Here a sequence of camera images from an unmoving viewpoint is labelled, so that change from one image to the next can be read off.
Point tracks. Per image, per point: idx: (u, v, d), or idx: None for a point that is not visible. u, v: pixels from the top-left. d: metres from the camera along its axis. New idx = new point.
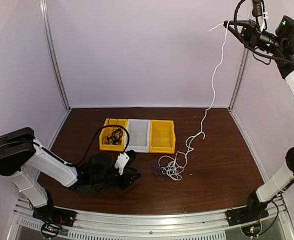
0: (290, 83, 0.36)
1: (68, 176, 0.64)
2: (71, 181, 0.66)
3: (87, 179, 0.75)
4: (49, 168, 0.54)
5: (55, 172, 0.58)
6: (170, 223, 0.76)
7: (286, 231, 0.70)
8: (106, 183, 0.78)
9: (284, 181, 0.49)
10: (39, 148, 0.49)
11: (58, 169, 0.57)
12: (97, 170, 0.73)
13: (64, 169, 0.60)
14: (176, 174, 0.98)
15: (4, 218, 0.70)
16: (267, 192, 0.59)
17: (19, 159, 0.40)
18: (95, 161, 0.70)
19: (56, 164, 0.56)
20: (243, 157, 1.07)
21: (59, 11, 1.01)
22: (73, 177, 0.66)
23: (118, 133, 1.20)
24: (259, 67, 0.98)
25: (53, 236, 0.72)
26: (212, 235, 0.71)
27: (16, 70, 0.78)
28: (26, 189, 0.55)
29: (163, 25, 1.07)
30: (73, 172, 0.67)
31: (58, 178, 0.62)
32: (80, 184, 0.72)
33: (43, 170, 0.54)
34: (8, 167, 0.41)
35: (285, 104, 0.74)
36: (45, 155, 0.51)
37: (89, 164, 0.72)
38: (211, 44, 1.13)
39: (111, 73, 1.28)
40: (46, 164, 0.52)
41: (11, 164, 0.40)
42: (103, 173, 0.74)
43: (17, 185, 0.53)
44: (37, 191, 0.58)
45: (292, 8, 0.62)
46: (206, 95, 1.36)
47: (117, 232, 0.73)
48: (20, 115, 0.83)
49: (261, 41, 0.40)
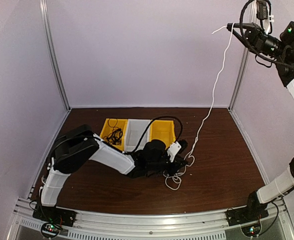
0: (293, 90, 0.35)
1: (127, 164, 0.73)
2: (129, 169, 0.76)
3: (143, 164, 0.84)
4: (112, 157, 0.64)
5: (116, 161, 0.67)
6: (170, 223, 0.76)
7: (286, 231, 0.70)
8: (157, 168, 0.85)
9: (286, 186, 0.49)
10: (100, 142, 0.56)
11: (118, 158, 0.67)
12: (152, 155, 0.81)
13: (124, 158, 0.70)
14: (176, 176, 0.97)
15: (4, 218, 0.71)
16: (267, 194, 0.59)
17: (82, 156, 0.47)
18: (153, 147, 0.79)
19: (117, 155, 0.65)
20: (243, 157, 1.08)
21: (60, 11, 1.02)
22: (131, 165, 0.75)
23: (118, 133, 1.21)
24: (259, 67, 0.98)
25: (53, 236, 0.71)
26: (212, 235, 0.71)
27: (16, 70, 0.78)
28: (52, 187, 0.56)
29: (163, 25, 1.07)
30: (131, 160, 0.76)
31: (120, 166, 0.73)
32: (138, 169, 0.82)
33: (107, 160, 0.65)
34: (71, 163, 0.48)
35: (285, 104, 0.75)
36: (106, 148, 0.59)
37: (146, 150, 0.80)
38: (211, 45, 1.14)
39: (112, 73, 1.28)
40: (108, 155, 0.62)
41: (74, 160, 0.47)
42: (157, 158, 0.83)
43: (50, 182, 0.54)
44: (56, 192, 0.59)
45: (292, 8, 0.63)
46: (206, 95, 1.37)
47: (117, 232, 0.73)
48: (21, 115, 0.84)
49: (266, 45, 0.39)
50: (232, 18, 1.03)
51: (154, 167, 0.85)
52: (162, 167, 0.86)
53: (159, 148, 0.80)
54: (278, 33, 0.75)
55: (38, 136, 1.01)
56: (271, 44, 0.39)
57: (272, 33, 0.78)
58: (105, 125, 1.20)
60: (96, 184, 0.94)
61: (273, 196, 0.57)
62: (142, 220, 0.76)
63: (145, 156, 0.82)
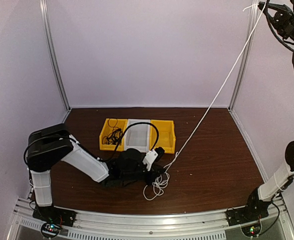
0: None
1: (100, 170, 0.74)
2: (102, 175, 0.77)
3: (117, 173, 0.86)
4: (85, 163, 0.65)
5: (89, 167, 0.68)
6: (170, 223, 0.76)
7: (286, 231, 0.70)
8: (133, 177, 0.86)
9: (283, 178, 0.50)
10: (76, 145, 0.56)
11: (92, 163, 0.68)
12: (127, 165, 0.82)
13: (97, 164, 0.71)
14: (158, 186, 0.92)
15: (4, 218, 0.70)
16: (267, 190, 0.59)
17: (54, 155, 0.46)
18: (127, 156, 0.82)
19: (90, 160, 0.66)
20: (243, 157, 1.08)
21: (60, 11, 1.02)
22: (104, 171, 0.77)
23: (118, 133, 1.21)
24: (260, 67, 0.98)
25: (53, 236, 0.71)
26: (212, 235, 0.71)
27: (16, 69, 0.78)
28: (40, 187, 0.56)
29: (163, 25, 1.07)
30: (105, 168, 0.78)
31: (92, 172, 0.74)
32: (112, 178, 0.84)
33: (80, 165, 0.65)
34: (42, 162, 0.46)
35: (285, 103, 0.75)
36: (81, 151, 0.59)
37: (121, 159, 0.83)
38: (211, 44, 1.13)
39: (112, 73, 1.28)
40: (82, 159, 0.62)
41: (45, 159, 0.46)
42: (133, 167, 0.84)
43: (36, 182, 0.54)
44: (48, 191, 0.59)
45: None
46: (206, 95, 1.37)
47: (117, 232, 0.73)
48: (21, 115, 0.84)
49: None
50: (232, 18, 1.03)
51: (129, 177, 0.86)
52: (138, 175, 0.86)
53: (134, 157, 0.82)
54: None
55: None
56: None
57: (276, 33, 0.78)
58: (104, 125, 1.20)
60: (96, 184, 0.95)
61: (272, 192, 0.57)
62: (142, 220, 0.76)
63: (119, 165, 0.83)
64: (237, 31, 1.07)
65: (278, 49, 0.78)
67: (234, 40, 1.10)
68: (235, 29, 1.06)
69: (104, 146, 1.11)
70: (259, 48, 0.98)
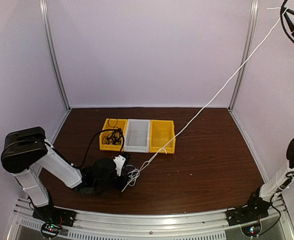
0: None
1: (72, 176, 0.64)
2: (75, 182, 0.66)
3: (91, 181, 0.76)
4: (56, 168, 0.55)
5: (62, 173, 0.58)
6: (170, 223, 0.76)
7: (286, 231, 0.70)
8: (108, 184, 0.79)
9: (283, 177, 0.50)
10: (50, 148, 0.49)
11: (66, 170, 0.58)
12: (101, 174, 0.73)
13: (71, 170, 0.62)
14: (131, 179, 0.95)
15: (4, 218, 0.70)
16: (267, 189, 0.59)
17: (32, 157, 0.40)
18: (101, 164, 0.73)
19: (63, 165, 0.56)
20: (243, 157, 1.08)
21: (60, 11, 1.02)
22: (77, 178, 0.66)
23: (118, 133, 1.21)
24: (260, 66, 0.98)
25: (53, 236, 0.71)
26: (212, 235, 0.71)
27: (16, 70, 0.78)
28: (30, 189, 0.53)
29: (163, 25, 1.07)
30: (78, 174, 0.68)
31: (64, 179, 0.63)
32: (84, 185, 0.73)
33: (50, 170, 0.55)
34: (19, 165, 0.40)
35: (286, 103, 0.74)
36: (55, 155, 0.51)
37: (94, 168, 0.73)
38: (211, 44, 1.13)
39: (112, 73, 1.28)
40: (54, 164, 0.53)
41: (22, 162, 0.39)
42: (107, 177, 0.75)
43: (23, 184, 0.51)
44: (40, 191, 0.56)
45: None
46: (206, 95, 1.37)
47: (117, 232, 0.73)
48: (21, 114, 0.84)
49: None
50: (233, 18, 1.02)
51: (104, 185, 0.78)
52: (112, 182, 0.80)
53: (109, 167, 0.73)
54: (283, 33, 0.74)
55: None
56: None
57: (280, 32, 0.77)
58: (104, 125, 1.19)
60: None
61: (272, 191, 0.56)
62: (143, 220, 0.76)
63: (93, 173, 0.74)
64: (237, 31, 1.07)
65: (279, 48, 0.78)
67: (233, 40, 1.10)
68: (235, 30, 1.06)
69: (103, 146, 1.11)
70: (259, 48, 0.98)
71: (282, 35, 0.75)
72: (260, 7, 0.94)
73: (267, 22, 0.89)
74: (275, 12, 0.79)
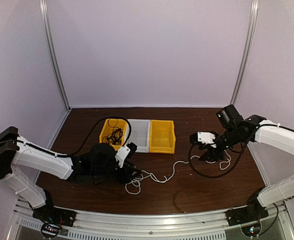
0: (267, 134, 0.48)
1: (60, 167, 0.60)
2: (67, 173, 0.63)
3: (88, 168, 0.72)
4: (39, 164, 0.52)
5: (47, 167, 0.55)
6: (170, 223, 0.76)
7: (286, 231, 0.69)
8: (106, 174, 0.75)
9: None
10: (23, 145, 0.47)
11: (51, 163, 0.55)
12: (99, 160, 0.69)
13: (58, 161, 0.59)
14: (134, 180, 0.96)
15: (4, 218, 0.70)
16: (272, 199, 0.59)
17: (7, 159, 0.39)
18: (98, 149, 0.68)
19: (46, 159, 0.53)
20: (243, 157, 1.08)
21: (60, 11, 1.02)
22: (67, 168, 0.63)
23: (118, 133, 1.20)
24: (260, 67, 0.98)
25: (53, 236, 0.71)
26: (212, 235, 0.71)
27: (16, 70, 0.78)
28: (22, 191, 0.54)
29: (163, 26, 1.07)
30: (67, 162, 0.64)
31: (54, 172, 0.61)
32: (80, 173, 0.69)
33: (33, 166, 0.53)
34: (1, 168, 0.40)
35: (285, 104, 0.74)
36: (31, 151, 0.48)
37: (91, 154, 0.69)
38: (211, 44, 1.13)
39: (112, 73, 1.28)
40: (35, 160, 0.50)
41: (2, 166, 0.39)
42: (105, 164, 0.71)
43: (15, 187, 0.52)
44: (33, 192, 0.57)
45: None
46: (206, 95, 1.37)
47: (117, 232, 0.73)
48: (20, 114, 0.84)
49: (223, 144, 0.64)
50: (233, 18, 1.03)
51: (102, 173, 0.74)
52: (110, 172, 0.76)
53: (107, 152, 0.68)
54: (282, 34, 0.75)
55: (36, 136, 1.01)
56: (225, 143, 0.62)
57: (280, 32, 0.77)
58: (104, 126, 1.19)
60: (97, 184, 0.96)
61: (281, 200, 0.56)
62: (143, 220, 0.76)
63: (90, 160, 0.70)
64: (237, 31, 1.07)
65: (279, 49, 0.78)
67: (233, 40, 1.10)
68: (235, 30, 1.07)
69: None
70: (259, 48, 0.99)
71: (282, 35, 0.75)
72: (260, 7, 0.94)
73: (266, 23, 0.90)
74: (275, 12, 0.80)
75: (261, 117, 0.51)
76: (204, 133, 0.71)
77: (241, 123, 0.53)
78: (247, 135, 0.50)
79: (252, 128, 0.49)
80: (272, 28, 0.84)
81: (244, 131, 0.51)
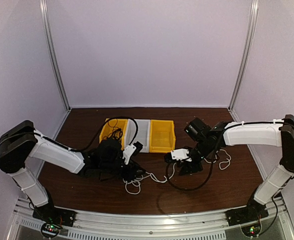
0: (234, 135, 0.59)
1: (74, 162, 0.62)
2: (79, 166, 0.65)
3: (97, 162, 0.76)
4: (55, 157, 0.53)
5: (61, 160, 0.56)
6: (170, 223, 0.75)
7: (286, 231, 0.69)
8: (112, 169, 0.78)
9: (285, 180, 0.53)
10: (40, 138, 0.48)
11: (65, 156, 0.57)
12: (107, 154, 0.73)
13: (71, 155, 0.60)
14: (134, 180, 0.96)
15: (4, 218, 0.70)
16: (269, 194, 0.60)
17: (24, 151, 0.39)
18: (107, 144, 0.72)
19: (61, 152, 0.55)
20: (242, 157, 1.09)
21: (60, 11, 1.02)
22: (79, 161, 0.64)
23: (119, 133, 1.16)
24: (260, 66, 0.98)
25: (53, 236, 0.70)
26: (212, 235, 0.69)
27: (16, 70, 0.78)
28: (28, 188, 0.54)
29: (163, 26, 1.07)
30: (78, 156, 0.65)
31: (67, 166, 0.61)
32: (89, 167, 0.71)
33: (48, 160, 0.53)
34: (15, 162, 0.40)
35: (285, 104, 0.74)
36: (48, 143, 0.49)
37: (100, 148, 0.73)
38: (211, 43, 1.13)
39: (112, 73, 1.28)
40: (51, 153, 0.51)
41: (18, 159, 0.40)
42: (113, 158, 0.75)
43: (21, 184, 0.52)
44: (39, 190, 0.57)
45: None
46: (206, 95, 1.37)
47: (117, 232, 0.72)
48: (20, 114, 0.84)
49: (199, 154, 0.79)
50: (233, 18, 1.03)
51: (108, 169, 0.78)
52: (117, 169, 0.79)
53: (115, 145, 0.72)
54: (282, 34, 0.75)
55: None
56: (200, 152, 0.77)
57: (280, 32, 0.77)
58: (105, 126, 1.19)
60: (97, 184, 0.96)
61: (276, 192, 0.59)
62: (143, 221, 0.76)
63: (99, 154, 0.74)
64: (237, 31, 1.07)
65: (279, 49, 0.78)
67: (233, 40, 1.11)
68: (235, 30, 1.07)
69: None
70: (259, 48, 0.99)
71: (282, 35, 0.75)
72: (260, 7, 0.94)
73: (266, 23, 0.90)
74: (276, 12, 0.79)
75: (225, 124, 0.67)
76: (176, 151, 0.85)
77: (209, 132, 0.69)
78: (216, 142, 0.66)
79: (221, 133, 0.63)
80: (273, 28, 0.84)
81: (213, 140, 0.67)
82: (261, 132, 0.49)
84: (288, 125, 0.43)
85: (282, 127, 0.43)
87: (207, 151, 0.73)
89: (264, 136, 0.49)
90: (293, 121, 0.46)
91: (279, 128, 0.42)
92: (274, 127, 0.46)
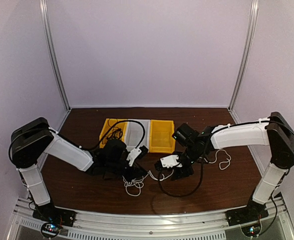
0: (220, 138, 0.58)
1: (84, 159, 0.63)
2: (88, 164, 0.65)
3: (103, 161, 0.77)
4: (66, 154, 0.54)
5: (72, 158, 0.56)
6: (170, 223, 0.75)
7: (286, 231, 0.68)
8: (117, 169, 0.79)
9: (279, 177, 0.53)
10: (56, 134, 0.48)
11: (76, 153, 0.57)
12: (113, 154, 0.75)
13: (81, 153, 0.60)
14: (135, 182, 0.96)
15: (4, 218, 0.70)
16: (267, 194, 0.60)
17: (39, 147, 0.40)
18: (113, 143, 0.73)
19: (73, 150, 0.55)
20: (242, 157, 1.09)
21: (60, 11, 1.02)
22: (88, 159, 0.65)
23: (119, 133, 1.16)
24: (259, 66, 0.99)
25: (53, 236, 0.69)
26: (212, 235, 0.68)
27: (16, 69, 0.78)
28: (33, 187, 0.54)
29: (163, 26, 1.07)
30: (88, 155, 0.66)
31: (76, 163, 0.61)
32: (96, 166, 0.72)
33: (60, 157, 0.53)
34: (29, 157, 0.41)
35: (285, 104, 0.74)
36: (62, 141, 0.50)
37: (107, 148, 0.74)
38: (211, 43, 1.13)
39: (112, 73, 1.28)
40: (63, 150, 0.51)
41: (32, 154, 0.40)
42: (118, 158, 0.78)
43: (27, 181, 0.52)
44: (43, 188, 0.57)
45: None
46: (206, 95, 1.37)
47: (117, 232, 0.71)
48: (20, 114, 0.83)
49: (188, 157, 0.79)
50: (232, 18, 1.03)
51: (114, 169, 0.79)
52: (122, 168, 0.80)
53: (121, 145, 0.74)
54: (282, 34, 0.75)
55: None
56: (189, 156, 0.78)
57: (280, 31, 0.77)
58: (105, 126, 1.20)
60: (97, 184, 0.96)
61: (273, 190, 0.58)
62: (143, 221, 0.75)
63: (106, 153, 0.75)
64: (237, 31, 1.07)
65: (279, 48, 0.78)
67: (233, 40, 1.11)
68: (235, 29, 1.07)
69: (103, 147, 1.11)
70: (259, 48, 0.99)
71: (282, 34, 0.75)
72: (260, 7, 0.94)
73: (266, 23, 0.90)
74: (276, 12, 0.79)
75: (211, 128, 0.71)
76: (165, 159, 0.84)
77: (198, 138, 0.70)
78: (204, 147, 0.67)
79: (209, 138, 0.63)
80: (273, 27, 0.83)
81: (201, 145, 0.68)
82: (247, 133, 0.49)
84: (273, 122, 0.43)
85: (267, 125, 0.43)
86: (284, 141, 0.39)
87: (196, 155, 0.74)
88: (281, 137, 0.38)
89: (251, 137, 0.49)
90: (279, 118, 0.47)
91: (265, 127, 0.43)
92: (260, 126, 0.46)
